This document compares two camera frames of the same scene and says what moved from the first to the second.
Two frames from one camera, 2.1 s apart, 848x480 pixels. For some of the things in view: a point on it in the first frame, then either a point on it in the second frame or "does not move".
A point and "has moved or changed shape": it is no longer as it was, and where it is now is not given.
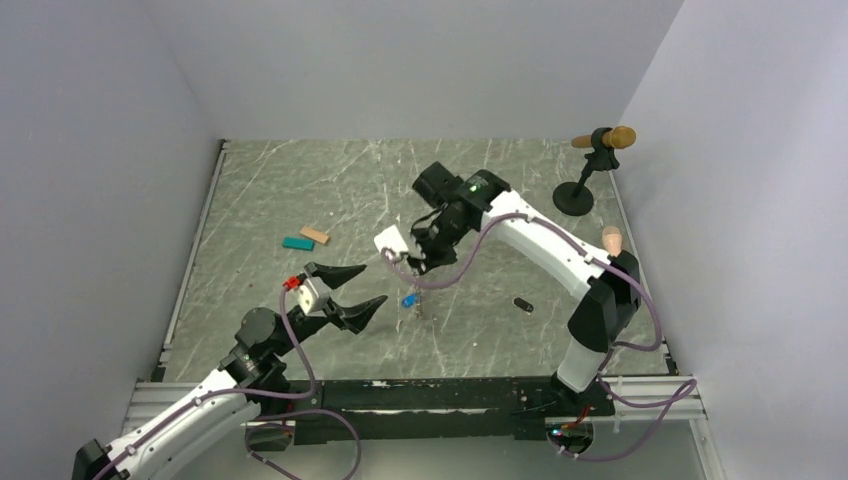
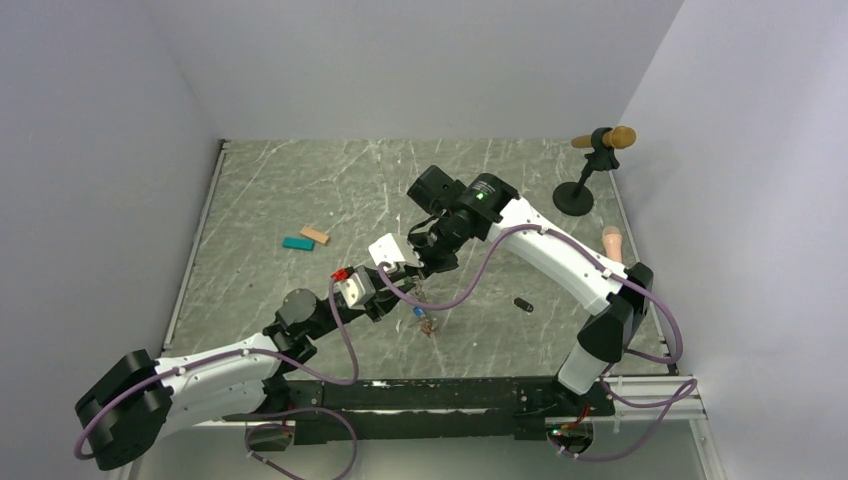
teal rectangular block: [298, 243] does not move
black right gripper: [427, 260] does not move
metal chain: [418, 288] has moved or changed shape
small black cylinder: [523, 304] does not move
